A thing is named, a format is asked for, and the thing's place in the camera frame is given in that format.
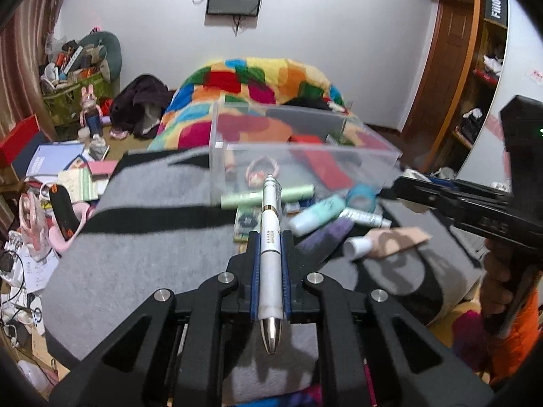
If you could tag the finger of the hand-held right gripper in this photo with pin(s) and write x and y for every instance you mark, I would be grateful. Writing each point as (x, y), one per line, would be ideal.
(466, 188)
(418, 195)

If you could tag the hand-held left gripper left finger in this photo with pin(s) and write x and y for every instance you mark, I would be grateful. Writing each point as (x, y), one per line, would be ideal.
(254, 275)

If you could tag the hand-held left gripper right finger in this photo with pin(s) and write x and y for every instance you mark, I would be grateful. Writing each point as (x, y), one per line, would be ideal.
(285, 275)

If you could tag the white pen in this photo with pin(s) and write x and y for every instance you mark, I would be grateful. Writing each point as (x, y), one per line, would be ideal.
(269, 263)

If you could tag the beige tube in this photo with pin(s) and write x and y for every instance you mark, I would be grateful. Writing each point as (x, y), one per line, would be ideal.
(390, 239)

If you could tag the green patterned packet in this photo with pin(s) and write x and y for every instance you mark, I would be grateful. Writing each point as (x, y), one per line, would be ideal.
(245, 220)

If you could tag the striped white tube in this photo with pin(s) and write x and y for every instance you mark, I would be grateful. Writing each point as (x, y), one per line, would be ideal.
(365, 217)

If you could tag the purple bottle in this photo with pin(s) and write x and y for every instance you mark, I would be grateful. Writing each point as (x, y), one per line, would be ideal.
(326, 233)

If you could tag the mint green bottle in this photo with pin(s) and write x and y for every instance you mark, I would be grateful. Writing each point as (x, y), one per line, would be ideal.
(316, 216)

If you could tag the light green tube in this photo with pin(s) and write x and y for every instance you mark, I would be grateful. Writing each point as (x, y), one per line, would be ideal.
(242, 198)

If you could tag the clear plastic box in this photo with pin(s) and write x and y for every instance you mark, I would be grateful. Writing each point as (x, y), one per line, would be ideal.
(220, 165)

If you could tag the person's right hand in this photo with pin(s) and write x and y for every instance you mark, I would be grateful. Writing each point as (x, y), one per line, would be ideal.
(494, 263)

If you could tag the white sliding wardrobe door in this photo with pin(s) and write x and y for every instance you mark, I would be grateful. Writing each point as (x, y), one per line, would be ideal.
(521, 51)

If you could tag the pink hair accessory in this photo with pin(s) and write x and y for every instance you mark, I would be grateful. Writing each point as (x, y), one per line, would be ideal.
(254, 176)

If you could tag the grey black blanket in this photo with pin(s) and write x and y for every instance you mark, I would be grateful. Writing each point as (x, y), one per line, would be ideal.
(148, 241)

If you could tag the wooden door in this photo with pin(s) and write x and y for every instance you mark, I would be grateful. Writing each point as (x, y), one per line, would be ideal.
(445, 51)

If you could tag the wooden wardrobe shelf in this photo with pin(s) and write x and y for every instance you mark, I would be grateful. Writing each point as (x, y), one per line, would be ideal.
(478, 29)

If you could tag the black printed box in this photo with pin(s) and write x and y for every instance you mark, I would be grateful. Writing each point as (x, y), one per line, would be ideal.
(496, 6)

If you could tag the black garment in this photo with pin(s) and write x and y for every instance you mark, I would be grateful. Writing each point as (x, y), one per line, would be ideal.
(309, 104)

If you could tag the pink curved stand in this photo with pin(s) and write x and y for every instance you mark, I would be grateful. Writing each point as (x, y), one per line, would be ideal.
(82, 214)

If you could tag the pink notebook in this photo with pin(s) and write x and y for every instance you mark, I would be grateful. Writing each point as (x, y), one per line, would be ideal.
(102, 167)

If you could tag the colourful patchwork blanket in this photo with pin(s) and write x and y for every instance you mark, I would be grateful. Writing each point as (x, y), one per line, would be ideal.
(237, 76)

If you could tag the green notebook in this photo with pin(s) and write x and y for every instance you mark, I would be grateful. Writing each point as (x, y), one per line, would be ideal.
(76, 184)

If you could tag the black orange object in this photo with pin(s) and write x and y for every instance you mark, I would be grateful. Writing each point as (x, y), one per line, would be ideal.
(63, 212)

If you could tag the dark clothes pile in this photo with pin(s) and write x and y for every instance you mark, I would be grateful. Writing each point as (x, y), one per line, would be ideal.
(140, 93)

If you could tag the small white cup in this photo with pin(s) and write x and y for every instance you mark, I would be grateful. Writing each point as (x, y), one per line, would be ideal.
(84, 133)

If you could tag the white paper sheets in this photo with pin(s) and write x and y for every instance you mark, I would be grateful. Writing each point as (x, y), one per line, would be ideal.
(29, 280)

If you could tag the pink transparent bag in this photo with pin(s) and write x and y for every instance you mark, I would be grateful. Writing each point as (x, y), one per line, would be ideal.
(32, 220)

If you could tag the pink rabbit bottle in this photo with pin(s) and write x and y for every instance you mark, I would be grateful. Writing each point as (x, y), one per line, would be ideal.
(91, 114)

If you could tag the blue white book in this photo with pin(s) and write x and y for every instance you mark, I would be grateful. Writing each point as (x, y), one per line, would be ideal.
(51, 159)

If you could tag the green storage basket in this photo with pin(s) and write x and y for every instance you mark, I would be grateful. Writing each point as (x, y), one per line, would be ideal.
(72, 97)

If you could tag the grey neck pillow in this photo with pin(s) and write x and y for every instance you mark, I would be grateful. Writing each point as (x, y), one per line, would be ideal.
(112, 51)

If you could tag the large red box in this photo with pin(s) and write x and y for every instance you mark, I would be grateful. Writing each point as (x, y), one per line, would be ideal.
(19, 135)

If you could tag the brown curtain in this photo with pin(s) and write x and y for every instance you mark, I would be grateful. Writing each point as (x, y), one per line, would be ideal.
(25, 72)

